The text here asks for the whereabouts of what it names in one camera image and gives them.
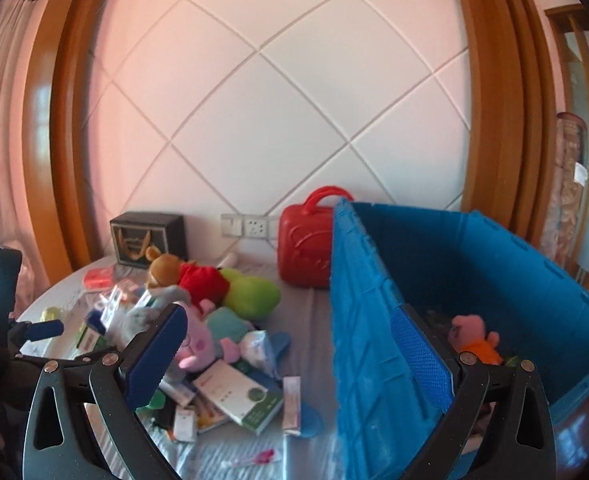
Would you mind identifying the blue plastic storage crate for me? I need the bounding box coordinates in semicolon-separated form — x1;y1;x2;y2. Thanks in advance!
330;202;589;479

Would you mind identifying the white wall socket strip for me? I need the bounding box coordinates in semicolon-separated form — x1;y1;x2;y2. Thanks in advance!
220;214;279;240

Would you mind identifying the grey plush toy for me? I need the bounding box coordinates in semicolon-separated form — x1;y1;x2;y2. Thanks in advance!
116;285;191;349

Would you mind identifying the brown bear plush toy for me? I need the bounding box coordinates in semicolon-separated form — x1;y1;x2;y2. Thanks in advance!
145;246;230;307

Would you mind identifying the red plastic toy suitcase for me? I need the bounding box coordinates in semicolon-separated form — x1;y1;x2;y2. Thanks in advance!
277;185;353;289

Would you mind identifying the pink pig plush toy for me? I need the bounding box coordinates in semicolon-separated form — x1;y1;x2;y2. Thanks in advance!
175;302;241;373

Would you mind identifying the green plush toy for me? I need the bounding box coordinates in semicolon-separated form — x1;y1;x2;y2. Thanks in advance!
220;268;281;322

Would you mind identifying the red tissue packet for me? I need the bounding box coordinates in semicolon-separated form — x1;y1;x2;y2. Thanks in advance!
82;266;114;290

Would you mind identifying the rolled patterned fabric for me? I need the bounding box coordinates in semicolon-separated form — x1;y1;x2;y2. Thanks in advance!
541;112;587;266

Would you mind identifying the pink plush orange shirt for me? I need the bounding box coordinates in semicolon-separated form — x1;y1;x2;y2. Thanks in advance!
447;315;503;365

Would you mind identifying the white green medicine box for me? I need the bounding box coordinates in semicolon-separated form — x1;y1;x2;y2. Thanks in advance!
192;360;284;434

